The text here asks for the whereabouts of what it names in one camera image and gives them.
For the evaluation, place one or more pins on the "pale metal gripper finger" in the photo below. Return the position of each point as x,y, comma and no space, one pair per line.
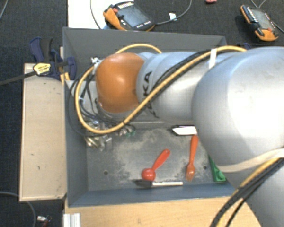
92,142
107,144

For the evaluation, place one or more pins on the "grey metal bin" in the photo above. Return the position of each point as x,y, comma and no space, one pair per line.
123,159

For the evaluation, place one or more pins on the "pale wood flat board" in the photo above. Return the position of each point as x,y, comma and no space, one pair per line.
43,131

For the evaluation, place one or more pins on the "red plastic spoon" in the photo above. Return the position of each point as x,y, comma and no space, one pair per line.
148,173

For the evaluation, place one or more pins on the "black and white spatula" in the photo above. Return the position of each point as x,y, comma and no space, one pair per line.
144,183

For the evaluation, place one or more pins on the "white and black flat block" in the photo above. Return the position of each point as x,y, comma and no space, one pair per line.
185,130

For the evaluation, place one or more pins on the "orange plastic fork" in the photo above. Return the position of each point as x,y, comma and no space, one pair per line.
193,150

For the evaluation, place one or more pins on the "green plastic block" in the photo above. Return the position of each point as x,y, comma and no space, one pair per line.
218,174

